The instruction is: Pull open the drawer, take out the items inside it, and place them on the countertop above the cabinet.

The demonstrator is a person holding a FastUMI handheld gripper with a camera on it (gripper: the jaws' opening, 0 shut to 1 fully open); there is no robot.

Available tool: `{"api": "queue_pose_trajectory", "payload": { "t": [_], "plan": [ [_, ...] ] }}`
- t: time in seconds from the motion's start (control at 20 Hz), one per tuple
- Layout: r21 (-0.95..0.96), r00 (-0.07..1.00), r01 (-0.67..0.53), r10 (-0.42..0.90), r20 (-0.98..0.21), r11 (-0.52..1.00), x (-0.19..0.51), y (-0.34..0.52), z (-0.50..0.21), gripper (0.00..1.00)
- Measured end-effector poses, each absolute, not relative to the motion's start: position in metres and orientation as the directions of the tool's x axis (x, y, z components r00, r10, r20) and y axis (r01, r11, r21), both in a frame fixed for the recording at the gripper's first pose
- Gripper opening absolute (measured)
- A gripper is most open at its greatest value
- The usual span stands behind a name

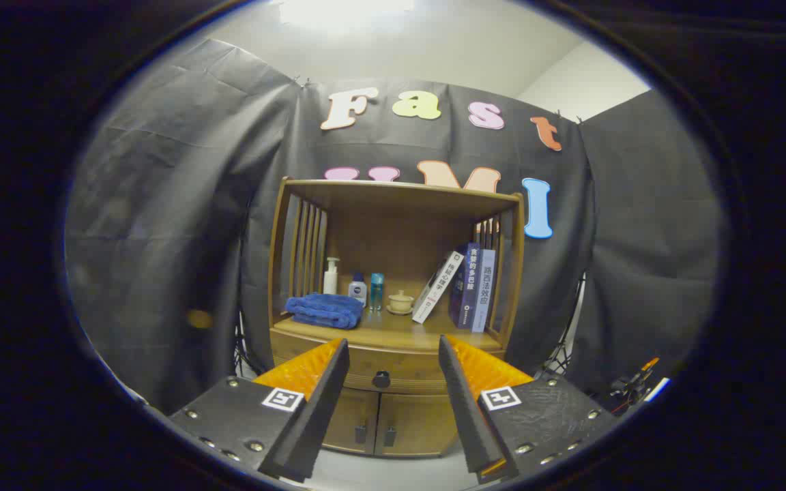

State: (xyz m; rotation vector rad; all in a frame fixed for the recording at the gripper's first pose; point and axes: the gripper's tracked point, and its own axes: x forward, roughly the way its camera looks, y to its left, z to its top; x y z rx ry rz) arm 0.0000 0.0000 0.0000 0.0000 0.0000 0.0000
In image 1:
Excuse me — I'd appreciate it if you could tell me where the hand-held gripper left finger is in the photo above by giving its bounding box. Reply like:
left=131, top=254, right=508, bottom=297
left=168, top=338, right=351, bottom=483

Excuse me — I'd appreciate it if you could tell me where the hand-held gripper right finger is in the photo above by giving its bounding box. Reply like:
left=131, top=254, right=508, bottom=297
left=438, top=334, right=619, bottom=485

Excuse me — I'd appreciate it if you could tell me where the wooden drawer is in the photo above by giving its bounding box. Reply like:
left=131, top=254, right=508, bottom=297
left=272, top=331, right=506, bottom=395

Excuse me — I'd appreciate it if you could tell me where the wooden cabinet door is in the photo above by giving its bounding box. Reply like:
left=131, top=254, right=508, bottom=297
left=321, top=387, right=380, bottom=454
left=374, top=392, right=462, bottom=458

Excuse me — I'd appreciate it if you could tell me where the wooden countertop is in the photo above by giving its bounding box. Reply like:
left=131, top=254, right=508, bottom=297
left=274, top=300, right=503, bottom=354

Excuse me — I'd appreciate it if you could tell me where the wooden cabinet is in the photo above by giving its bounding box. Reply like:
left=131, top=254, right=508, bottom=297
left=267, top=177, right=527, bottom=458

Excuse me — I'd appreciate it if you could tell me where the folded blue towel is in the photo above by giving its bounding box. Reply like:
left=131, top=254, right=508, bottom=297
left=285, top=293, right=365, bottom=330

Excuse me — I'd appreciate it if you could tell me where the dark blue book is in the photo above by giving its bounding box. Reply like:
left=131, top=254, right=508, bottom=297
left=448, top=241, right=481, bottom=330

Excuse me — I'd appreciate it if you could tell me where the pale grey-blue book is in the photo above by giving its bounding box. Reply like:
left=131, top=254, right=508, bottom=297
left=471, top=248, right=496, bottom=333

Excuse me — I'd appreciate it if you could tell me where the beige lidded teacup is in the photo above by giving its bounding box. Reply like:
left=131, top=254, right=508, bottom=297
left=386, top=290, right=416, bottom=316

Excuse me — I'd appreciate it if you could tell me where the white book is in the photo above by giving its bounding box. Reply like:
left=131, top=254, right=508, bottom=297
left=411, top=250, right=466, bottom=324

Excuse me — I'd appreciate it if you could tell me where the orange and black device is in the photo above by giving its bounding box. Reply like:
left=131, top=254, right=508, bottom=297
left=608, top=356, right=670, bottom=413

